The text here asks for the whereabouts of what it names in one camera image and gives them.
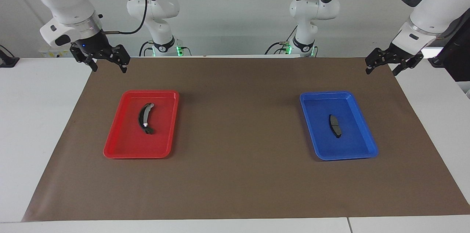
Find white power strip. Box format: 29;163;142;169
39;47;74;58

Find black base cables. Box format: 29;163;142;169
139;40;192;57
264;26;299;56

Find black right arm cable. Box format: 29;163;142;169
101;0;148;36

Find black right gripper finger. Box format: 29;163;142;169
70;43;98;72
100;44;131;74

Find small dark brake pad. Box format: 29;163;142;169
329;114;342;139

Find small black clamp mount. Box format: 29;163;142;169
0;45;20;68

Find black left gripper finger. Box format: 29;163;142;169
393;54;424;77
365;48;392;75

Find red plastic tray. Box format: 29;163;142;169
103;90;180;159

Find blue plastic tray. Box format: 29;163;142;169
300;91;379;161

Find brown table mat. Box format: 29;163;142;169
22;56;470;222

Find large black stand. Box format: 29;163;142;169
428;17;470;82

